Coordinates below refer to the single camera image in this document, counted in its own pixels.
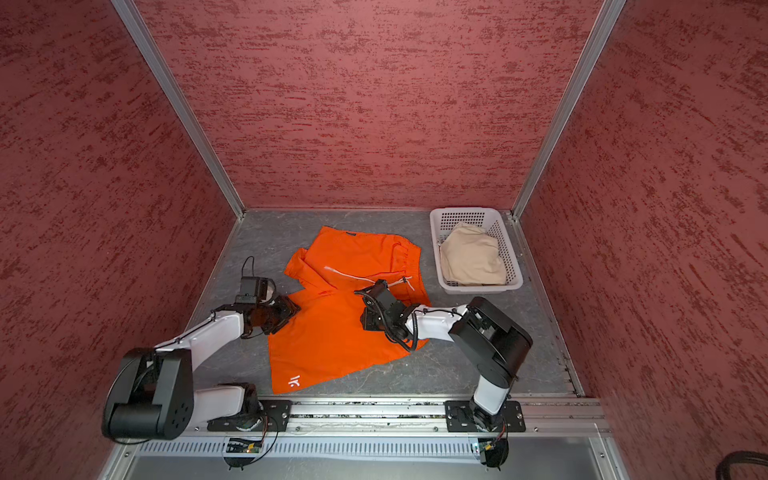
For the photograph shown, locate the right controller board with wires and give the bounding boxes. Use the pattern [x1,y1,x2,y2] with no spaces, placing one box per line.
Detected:
[478,424,509,470]

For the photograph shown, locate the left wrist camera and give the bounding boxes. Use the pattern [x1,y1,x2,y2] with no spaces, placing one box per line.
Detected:
[236,276,277,305]

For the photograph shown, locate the white plastic laundry basket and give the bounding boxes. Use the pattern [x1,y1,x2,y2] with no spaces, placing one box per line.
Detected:
[430,207,523,295]

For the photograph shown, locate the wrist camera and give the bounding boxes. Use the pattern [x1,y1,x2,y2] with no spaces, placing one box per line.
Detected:
[356,280,397,310]
[236,276,277,305]

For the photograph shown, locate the black cable bottom right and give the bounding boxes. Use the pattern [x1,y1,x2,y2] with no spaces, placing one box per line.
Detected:
[715,449,768,480]

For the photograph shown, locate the beige shorts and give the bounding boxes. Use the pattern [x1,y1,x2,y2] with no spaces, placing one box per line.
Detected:
[439,222,507,286]

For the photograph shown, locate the right corner aluminium post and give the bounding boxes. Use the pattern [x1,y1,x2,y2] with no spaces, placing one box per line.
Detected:
[511,0,626,222]

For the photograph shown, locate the aluminium mounting rail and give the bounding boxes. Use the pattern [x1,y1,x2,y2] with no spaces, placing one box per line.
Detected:
[122,395,610,437]

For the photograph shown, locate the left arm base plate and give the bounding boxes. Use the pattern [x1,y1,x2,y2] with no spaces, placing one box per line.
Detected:
[207,399,293,435]

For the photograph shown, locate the left controller board with wires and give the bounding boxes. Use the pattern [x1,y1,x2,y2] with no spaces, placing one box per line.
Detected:
[223,415,279,470]

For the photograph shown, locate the corner aluminium post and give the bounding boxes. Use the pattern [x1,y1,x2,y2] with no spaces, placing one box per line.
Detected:
[511,0,626,222]
[111,0,247,221]

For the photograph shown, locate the controller board with wires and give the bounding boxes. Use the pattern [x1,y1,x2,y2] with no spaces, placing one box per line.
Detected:
[478,424,509,470]
[223,415,279,470]

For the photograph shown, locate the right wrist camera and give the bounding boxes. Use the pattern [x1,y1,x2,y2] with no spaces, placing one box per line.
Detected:
[356,280,397,310]

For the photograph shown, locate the left corner aluminium post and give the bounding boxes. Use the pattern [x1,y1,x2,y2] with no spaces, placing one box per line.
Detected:
[111,0,247,221]

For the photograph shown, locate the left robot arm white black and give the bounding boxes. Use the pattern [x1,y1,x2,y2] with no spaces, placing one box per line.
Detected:
[101,295,301,445]

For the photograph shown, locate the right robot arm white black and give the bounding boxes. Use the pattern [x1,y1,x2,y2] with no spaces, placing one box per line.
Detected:
[355,280,533,435]

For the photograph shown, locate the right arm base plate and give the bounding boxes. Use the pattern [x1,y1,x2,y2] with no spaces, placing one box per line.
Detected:
[444,400,526,434]

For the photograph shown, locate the white slotted cable duct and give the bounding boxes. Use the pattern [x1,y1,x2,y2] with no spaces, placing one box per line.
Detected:
[136,436,480,463]

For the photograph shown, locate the orange shorts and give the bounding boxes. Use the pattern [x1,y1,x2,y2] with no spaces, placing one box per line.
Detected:
[268,226,430,394]

